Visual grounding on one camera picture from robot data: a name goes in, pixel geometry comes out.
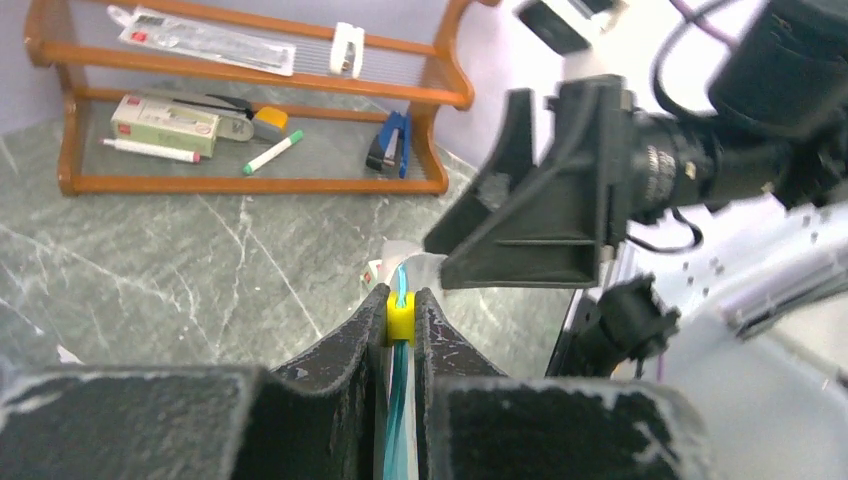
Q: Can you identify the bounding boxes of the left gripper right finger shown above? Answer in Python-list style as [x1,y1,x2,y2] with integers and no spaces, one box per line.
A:
[415,289,713,479]

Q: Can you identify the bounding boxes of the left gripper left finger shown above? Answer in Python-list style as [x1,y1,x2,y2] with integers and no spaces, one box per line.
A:
[1,286,389,479]

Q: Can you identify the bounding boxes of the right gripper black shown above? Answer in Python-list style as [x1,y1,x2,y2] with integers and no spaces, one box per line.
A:
[423,76,717,290]

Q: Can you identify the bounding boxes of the clear zip top bag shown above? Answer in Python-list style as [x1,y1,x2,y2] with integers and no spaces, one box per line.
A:
[362,240,444,479]

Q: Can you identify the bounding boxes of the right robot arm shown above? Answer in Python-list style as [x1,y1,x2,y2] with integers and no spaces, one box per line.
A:
[424,1,847,479]

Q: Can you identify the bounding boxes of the blue stapler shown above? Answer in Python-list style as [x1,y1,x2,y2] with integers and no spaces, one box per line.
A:
[365,111,412,179]

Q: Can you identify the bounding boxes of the green capped white marker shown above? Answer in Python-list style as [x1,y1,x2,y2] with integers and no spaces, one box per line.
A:
[242,130,303,176]

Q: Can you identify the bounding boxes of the white stapler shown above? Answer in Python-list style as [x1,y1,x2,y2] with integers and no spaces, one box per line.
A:
[329,22,365,79]

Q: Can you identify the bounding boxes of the packaged item in blister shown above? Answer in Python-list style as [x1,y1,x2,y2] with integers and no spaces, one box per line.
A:
[106,5,296,77]

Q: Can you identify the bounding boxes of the green white box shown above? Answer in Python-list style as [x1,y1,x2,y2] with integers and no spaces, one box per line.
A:
[110,94,220,157]

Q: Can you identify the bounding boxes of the red capped white marker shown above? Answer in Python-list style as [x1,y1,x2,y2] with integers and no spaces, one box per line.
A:
[99,138,201,164]

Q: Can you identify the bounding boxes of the orange wooden shelf rack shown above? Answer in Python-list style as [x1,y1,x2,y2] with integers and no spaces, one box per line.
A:
[24,0,501,197]

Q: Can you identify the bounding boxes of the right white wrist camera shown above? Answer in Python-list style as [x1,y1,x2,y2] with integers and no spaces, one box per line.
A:
[514,0,630,56]

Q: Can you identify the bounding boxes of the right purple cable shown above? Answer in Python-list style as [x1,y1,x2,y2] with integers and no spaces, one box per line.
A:
[669,0,730,41]

